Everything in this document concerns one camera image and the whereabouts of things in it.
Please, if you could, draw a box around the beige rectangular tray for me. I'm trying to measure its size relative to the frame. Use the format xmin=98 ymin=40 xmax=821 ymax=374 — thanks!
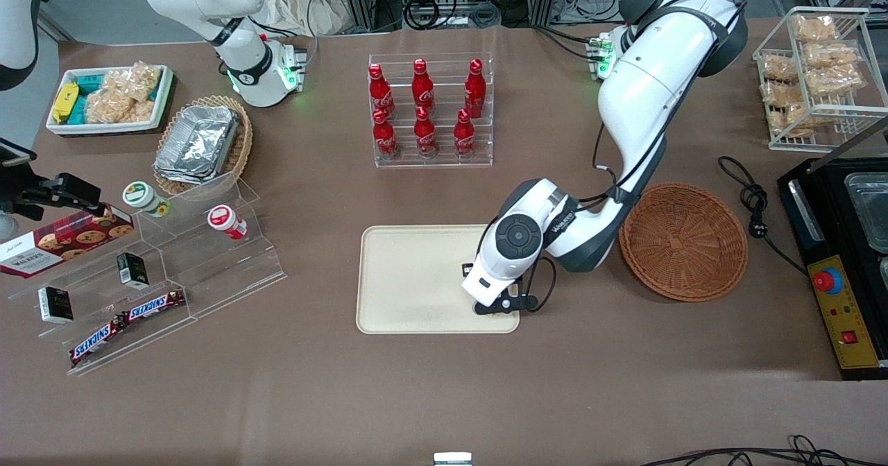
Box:
xmin=357 ymin=225 xmax=520 ymax=334

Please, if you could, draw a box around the brown Snickers bar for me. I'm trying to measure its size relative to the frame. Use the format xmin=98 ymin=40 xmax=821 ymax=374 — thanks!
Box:
xmin=69 ymin=316 xmax=130 ymax=367
xmin=122 ymin=288 xmax=187 ymax=322

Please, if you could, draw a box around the black power cable with plug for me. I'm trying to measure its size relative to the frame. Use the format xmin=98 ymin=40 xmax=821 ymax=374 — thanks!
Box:
xmin=717 ymin=155 xmax=810 ymax=275

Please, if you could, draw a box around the tan oval wicker basket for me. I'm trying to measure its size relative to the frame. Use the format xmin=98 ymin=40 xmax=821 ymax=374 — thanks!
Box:
xmin=152 ymin=94 xmax=255 ymax=198

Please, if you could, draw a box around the red lid yogurt cup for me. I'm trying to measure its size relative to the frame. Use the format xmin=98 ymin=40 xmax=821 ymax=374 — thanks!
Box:
xmin=207 ymin=205 xmax=248 ymax=240

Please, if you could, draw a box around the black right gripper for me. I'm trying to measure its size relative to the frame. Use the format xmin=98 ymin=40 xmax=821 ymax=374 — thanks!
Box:
xmin=0 ymin=169 xmax=103 ymax=221

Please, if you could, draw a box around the black appliance housing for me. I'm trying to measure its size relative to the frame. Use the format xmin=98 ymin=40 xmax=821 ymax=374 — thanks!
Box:
xmin=777 ymin=155 xmax=888 ymax=382

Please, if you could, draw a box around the red tartan cookie box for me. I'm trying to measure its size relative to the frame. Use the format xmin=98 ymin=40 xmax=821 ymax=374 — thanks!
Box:
xmin=0 ymin=205 xmax=135 ymax=279

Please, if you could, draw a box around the red cola bottle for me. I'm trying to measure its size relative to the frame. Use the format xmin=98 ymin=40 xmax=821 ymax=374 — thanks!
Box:
xmin=368 ymin=63 xmax=397 ymax=121
xmin=413 ymin=105 xmax=438 ymax=159
xmin=453 ymin=108 xmax=477 ymax=159
xmin=464 ymin=58 xmax=486 ymax=119
xmin=372 ymin=108 xmax=400 ymax=161
xmin=411 ymin=58 xmax=436 ymax=114

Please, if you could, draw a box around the clear acrylic bottle rack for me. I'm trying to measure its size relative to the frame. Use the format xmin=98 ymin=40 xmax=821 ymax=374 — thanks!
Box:
xmin=368 ymin=52 xmax=494 ymax=169

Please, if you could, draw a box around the beige cloth bag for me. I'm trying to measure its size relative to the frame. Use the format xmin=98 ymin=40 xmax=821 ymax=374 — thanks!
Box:
xmin=260 ymin=0 xmax=351 ymax=37

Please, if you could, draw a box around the green lid yogurt cup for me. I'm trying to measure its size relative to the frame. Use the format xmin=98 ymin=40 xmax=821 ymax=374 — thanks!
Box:
xmin=122 ymin=181 xmax=171 ymax=218

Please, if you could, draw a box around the clear acrylic step shelf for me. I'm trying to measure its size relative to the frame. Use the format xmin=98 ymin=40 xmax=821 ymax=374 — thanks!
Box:
xmin=7 ymin=173 xmax=288 ymax=377

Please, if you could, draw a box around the thin black floor cable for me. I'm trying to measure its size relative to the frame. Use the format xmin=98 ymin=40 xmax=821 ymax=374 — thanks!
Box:
xmin=637 ymin=434 xmax=888 ymax=466

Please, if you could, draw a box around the white rectangular snack bin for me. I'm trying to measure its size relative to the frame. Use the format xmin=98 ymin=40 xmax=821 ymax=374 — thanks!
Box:
xmin=46 ymin=64 xmax=175 ymax=137

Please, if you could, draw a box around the bagged rice cracker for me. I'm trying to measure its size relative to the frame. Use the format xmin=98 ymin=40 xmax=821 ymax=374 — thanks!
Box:
xmin=807 ymin=67 xmax=866 ymax=97
xmin=776 ymin=101 xmax=811 ymax=136
xmin=803 ymin=41 xmax=862 ymax=69
xmin=760 ymin=55 xmax=800 ymax=83
xmin=761 ymin=80 xmax=793 ymax=107
xmin=793 ymin=15 xmax=838 ymax=43

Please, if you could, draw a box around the white wire rack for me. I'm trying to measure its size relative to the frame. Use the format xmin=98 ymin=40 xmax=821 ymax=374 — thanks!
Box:
xmin=752 ymin=6 xmax=888 ymax=153

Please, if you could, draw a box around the silver foil container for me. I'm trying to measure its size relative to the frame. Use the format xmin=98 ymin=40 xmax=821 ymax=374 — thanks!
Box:
xmin=153 ymin=104 xmax=241 ymax=185

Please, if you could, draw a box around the yellow snack pack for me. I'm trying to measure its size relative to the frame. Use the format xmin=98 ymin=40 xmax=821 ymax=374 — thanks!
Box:
xmin=51 ymin=83 xmax=80 ymax=124

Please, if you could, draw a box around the yellow control panel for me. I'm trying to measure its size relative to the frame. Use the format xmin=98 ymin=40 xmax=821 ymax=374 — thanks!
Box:
xmin=806 ymin=254 xmax=882 ymax=372

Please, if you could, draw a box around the clear rice cracker bag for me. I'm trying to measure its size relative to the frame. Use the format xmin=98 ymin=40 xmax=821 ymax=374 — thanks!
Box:
xmin=84 ymin=87 xmax=156 ymax=125
xmin=119 ymin=62 xmax=162 ymax=104

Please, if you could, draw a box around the small black carton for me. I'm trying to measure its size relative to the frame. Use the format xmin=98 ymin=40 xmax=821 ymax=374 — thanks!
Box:
xmin=37 ymin=286 xmax=74 ymax=325
xmin=116 ymin=252 xmax=150 ymax=290

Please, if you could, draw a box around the clear glass tray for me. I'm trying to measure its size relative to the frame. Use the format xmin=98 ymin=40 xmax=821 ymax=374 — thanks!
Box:
xmin=844 ymin=172 xmax=888 ymax=254

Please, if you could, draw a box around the grey metal bar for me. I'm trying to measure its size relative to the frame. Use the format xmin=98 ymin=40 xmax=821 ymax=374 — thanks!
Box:
xmin=807 ymin=114 xmax=888 ymax=175

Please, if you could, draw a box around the brown round wicker basket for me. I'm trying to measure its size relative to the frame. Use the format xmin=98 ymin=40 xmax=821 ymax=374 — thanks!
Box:
xmin=618 ymin=182 xmax=749 ymax=303

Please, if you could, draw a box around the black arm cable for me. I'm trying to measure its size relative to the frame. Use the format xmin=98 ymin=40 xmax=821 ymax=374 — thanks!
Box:
xmin=522 ymin=0 xmax=746 ymax=312

